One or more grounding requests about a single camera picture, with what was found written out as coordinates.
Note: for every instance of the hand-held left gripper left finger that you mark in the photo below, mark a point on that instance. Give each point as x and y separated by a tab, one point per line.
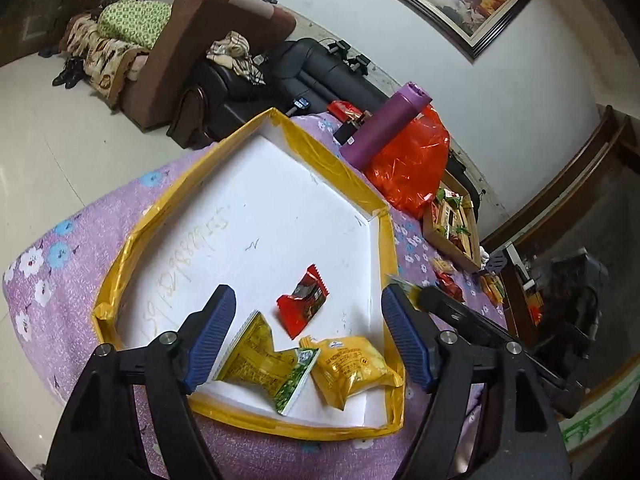
220	320

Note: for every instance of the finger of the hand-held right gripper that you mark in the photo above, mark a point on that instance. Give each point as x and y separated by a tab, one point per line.
465	315

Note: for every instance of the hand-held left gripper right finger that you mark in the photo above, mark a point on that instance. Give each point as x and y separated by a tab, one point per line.
402	330

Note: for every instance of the red snack packet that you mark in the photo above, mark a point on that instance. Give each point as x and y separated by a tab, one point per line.
300	302
450	285

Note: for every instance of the small green-yellow snack packet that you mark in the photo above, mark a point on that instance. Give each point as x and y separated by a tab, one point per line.
407	287

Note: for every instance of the gold snack packet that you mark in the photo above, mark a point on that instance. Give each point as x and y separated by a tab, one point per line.
444	265

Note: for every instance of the yellow and green snack packet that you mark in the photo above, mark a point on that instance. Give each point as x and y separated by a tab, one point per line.
260	360

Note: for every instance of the yellow-edged white tray box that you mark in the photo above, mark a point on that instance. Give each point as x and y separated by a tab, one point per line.
225	210

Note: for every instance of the orange snack packet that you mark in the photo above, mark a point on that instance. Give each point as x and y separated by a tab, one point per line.
487	285
499	291

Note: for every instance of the wooden side table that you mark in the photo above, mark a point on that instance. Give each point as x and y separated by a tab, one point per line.
520	300

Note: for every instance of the cardboard box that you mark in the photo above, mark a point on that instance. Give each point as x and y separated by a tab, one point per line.
450	245

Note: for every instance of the pile of assorted snack packets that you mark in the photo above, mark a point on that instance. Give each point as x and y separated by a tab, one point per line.
452	215

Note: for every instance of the black bag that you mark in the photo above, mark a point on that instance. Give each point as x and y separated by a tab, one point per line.
575	300

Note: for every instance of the orange-red plastic bag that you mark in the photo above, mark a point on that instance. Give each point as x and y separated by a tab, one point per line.
410	165

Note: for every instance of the purple floral tablecloth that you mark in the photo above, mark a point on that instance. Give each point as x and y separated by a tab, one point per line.
65	280

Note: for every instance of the black phone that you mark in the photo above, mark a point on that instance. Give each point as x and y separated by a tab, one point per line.
345	132

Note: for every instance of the purple water bottle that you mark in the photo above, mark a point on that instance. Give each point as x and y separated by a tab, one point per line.
385	125

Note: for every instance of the red snack bag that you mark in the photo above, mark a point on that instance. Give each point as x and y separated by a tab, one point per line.
345	109

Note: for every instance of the black leather sofa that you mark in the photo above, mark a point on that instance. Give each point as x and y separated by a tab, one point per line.
300	75

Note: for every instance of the brown armchair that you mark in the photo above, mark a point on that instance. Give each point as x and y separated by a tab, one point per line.
170	60

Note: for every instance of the beige checked cloth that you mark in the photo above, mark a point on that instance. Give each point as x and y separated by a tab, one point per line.
235	52

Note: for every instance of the black devices on sofa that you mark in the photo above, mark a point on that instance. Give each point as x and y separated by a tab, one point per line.
350	55

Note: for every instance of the printed blanket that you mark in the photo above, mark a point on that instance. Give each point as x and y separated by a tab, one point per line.
105	60

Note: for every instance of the black shoes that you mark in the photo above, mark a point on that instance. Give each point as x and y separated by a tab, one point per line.
70	72

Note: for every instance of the green patterned cushion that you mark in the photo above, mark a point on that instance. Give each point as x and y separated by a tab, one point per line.
132	20

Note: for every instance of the dark wooden cabinet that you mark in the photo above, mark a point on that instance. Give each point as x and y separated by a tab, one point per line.
30	10

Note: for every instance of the wooden door frame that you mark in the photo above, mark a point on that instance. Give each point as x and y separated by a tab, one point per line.
560	185

